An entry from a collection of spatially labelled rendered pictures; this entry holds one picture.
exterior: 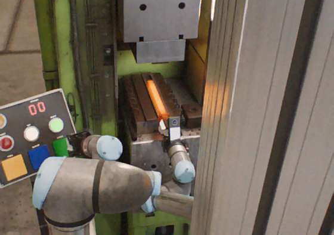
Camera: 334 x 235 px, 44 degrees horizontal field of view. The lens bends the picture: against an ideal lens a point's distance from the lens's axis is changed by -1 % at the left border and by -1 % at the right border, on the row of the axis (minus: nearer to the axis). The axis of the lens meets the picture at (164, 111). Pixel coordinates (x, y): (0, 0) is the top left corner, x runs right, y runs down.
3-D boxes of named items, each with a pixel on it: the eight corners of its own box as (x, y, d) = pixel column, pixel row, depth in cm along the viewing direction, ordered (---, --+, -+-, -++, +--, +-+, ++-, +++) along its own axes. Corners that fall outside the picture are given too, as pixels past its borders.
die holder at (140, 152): (204, 204, 215) (213, 134, 191) (131, 215, 207) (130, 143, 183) (177, 139, 260) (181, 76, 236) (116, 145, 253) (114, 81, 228)
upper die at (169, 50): (183, 60, 173) (185, 39, 168) (136, 64, 169) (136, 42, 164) (161, 22, 207) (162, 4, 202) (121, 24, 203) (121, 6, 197)
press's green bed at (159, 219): (196, 260, 241) (203, 203, 215) (132, 272, 233) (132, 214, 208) (173, 194, 286) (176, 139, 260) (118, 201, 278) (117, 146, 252)
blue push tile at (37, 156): (52, 162, 161) (46, 144, 160) (33, 170, 157) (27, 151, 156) (51, 162, 162) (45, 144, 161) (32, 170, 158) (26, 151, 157)
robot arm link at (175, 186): (160, 197, 168) (160, 177, 162) (182, 186, 174) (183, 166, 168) (172, 209, 163) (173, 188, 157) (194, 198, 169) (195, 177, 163)
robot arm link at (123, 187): (154, 163, 86) (162, 165, 135) (101, 159, 87) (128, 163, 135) (150, 220, 85) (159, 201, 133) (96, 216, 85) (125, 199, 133)
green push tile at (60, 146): (76, 153, 166) (69, 135, 165) (58, 160, 162) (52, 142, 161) (74, 153, 167) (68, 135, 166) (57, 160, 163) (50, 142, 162)
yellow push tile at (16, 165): (28, 172, 155) (21, 154, 154) (8, 180, 152) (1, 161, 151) (26, 172, 156) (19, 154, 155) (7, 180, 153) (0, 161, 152)
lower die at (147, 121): (179, 130, 192) (180, 114, 188) (136, 134, 188) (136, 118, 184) (159, 84, 226) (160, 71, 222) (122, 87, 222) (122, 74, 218)
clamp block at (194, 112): (204, 127, 195) (206, 116, 191) (186, 129, 193) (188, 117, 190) (197, 113, 205) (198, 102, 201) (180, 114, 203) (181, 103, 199)
